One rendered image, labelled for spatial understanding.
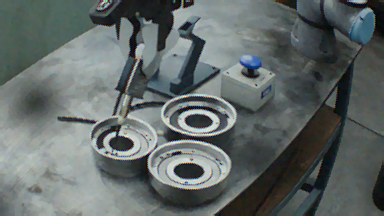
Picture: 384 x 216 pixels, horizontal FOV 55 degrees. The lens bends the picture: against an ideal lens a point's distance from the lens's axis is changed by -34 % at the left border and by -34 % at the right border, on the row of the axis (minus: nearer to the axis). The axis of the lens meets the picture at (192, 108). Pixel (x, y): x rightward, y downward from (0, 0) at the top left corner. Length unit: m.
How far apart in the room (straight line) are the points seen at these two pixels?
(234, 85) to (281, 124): 0.11
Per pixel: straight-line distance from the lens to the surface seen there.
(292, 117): 0.87
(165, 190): 0.66
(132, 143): 0.75
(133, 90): 0.69
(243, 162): 0.76
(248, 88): 0.86
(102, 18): 0.58
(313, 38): 1.10
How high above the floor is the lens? 1.26
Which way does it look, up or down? 32 degrees down
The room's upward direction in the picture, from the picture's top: 3 degrees clockwise
